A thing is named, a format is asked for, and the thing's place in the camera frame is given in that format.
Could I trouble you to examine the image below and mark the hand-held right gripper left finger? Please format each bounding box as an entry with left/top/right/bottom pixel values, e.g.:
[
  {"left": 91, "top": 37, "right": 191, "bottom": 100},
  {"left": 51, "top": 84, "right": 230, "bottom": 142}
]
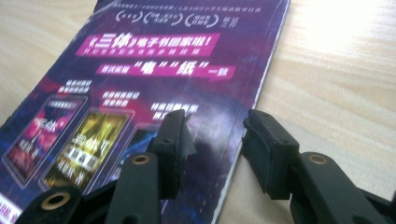
[{"left": 151, "top": 108, "right": 198, "bottom": 201}]

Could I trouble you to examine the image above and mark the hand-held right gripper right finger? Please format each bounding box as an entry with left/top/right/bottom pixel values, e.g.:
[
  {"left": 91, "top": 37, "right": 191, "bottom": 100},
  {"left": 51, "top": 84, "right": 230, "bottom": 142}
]
[{"left": 241, "top": 108, "right": 302, "bottom": 201}]

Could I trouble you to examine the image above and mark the colourful glossy magazine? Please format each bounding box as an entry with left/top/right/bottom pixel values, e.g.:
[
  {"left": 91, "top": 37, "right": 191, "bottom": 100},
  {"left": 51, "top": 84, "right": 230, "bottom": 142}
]
[{"left": 0, "top": 0, "right": 292, "bottom": 224}]

